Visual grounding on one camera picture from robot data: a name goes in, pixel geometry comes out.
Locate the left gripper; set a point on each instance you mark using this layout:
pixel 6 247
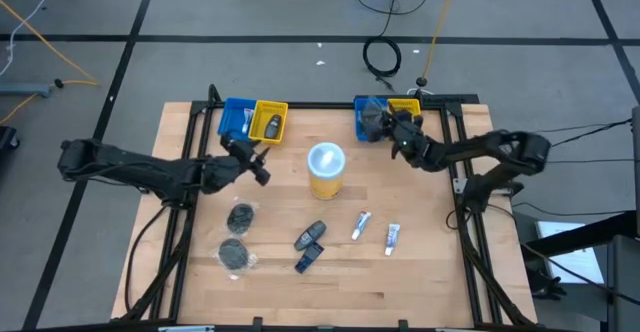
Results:
pixel 242 157

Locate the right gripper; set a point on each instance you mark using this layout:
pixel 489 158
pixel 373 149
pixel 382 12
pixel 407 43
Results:
pixel 409 124

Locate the black puff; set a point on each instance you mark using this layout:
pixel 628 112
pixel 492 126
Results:
pixel 372 117
pixel 232 254
pixel 240 219

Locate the dark grey squeeze tube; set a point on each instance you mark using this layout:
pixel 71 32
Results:
pixel 272 126

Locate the small white toothpaste tube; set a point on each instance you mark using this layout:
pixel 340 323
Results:
pixel 392 237
pixel 361 224
pixel 248 119

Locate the grey black handheld device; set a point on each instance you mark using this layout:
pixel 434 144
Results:
pixel 310 235

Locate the blue black small device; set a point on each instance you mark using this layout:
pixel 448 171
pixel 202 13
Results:
pixel 307 259

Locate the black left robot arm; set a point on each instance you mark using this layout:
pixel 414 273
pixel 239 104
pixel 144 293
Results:
pixel 125 169

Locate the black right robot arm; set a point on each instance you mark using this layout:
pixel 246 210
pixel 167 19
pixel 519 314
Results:
pixel 500 144

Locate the yellow plastic basket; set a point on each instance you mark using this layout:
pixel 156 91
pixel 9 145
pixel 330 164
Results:
pixel 255 132
pixel 404 106

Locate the blue plastic basket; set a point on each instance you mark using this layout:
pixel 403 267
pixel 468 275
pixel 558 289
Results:
pixel 358 122
pixel 232 117

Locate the black floor puck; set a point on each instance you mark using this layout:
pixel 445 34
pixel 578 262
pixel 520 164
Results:
pixel 422 81

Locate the yellow disinfecting wipes canister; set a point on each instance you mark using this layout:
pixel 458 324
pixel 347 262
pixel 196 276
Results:
pixel 325 164

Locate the white sheet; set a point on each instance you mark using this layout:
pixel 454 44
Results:
pixel 570 257

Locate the grey stand foot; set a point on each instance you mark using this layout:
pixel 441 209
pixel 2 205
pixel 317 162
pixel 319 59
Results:
pixel 22 90

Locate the black caster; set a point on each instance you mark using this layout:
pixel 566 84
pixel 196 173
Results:
pixel 7 137

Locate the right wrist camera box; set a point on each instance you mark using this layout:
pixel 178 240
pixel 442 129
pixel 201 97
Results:
pixel 403 146

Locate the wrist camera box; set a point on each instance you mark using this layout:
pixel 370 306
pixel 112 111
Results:
pixel 228 140
pixel 403 146

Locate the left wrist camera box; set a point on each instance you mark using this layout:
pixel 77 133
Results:
pixel 228 140

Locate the black aluminium table frame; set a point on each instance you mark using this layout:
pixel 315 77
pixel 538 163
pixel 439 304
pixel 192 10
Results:
pixel 320 105

